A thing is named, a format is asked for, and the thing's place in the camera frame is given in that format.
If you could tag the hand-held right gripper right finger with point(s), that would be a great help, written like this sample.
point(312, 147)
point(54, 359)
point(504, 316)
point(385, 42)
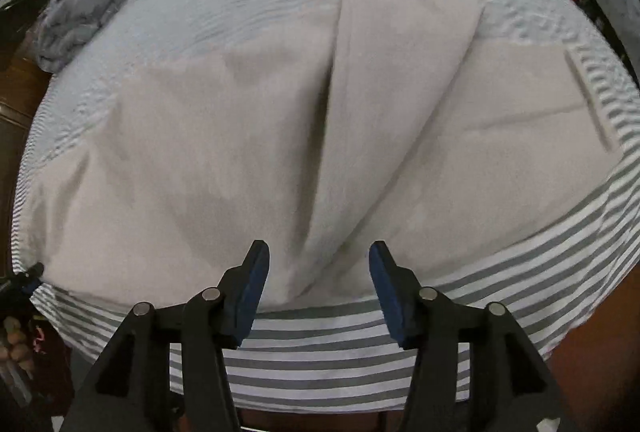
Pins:
point(387, 284)

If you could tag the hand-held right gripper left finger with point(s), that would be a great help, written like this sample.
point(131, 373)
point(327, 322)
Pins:
point(252, 284)

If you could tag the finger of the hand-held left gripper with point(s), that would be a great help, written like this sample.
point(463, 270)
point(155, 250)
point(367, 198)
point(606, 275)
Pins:
point(27, 279)

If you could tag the beige pants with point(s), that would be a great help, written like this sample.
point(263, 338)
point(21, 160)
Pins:
point(200, 162)

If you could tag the person's left hand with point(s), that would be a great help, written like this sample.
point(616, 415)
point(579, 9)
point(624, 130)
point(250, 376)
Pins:
point(14, 352)

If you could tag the brown wooden headboard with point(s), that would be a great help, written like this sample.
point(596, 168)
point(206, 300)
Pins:
point(20, 82)

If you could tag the blue-grey crumpled garment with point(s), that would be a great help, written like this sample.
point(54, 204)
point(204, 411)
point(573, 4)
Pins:
point(85, 7)

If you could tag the grey striped bed sheet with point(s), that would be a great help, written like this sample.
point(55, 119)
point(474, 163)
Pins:
point(250, 2)

